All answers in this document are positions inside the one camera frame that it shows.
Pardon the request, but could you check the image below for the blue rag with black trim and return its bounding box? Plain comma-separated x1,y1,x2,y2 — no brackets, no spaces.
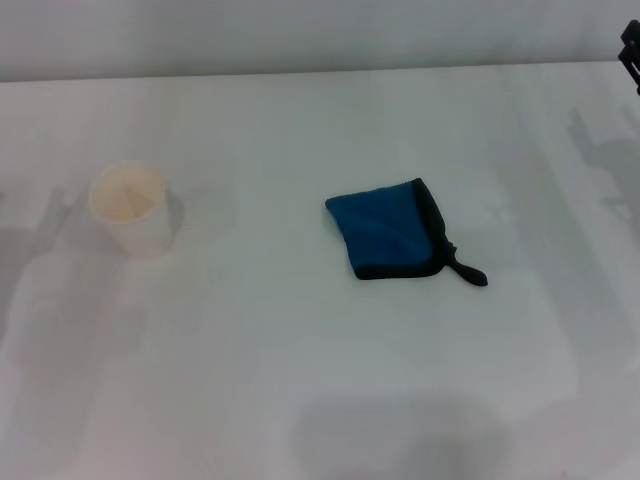
324,177,490,289

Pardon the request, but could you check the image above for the white paper cup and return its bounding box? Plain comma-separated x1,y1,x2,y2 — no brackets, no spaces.
88,159,174,259

